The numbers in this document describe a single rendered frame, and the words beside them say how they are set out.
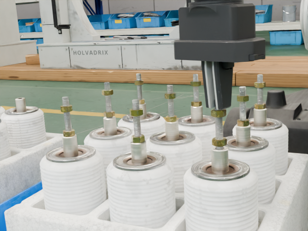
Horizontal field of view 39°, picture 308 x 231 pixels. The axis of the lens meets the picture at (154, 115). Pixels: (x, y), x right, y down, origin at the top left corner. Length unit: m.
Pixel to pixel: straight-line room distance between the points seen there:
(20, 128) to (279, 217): 0.61
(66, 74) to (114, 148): 2.55
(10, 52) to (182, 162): 3.43
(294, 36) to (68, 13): 2.78
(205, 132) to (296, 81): 1.82
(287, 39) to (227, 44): 4.84
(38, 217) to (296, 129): 0.64
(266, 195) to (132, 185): 0.21
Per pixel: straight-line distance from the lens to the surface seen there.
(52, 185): 0.67
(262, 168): 0.66
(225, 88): 0.54
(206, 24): 0.52
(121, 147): 0.74
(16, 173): 0.95
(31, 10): 9.55
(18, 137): 1.02
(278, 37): 5.36
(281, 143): 0.78
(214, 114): 0.55
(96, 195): 0.67
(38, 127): 1.03
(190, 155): 0.70
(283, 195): 0.69
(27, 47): 4.20
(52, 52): 3.42
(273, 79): 2.61
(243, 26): 0.52
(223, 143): 0.56
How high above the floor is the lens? 0.46
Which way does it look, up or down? 13 degrees down
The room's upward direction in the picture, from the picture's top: 3 degrees counter-clockwise
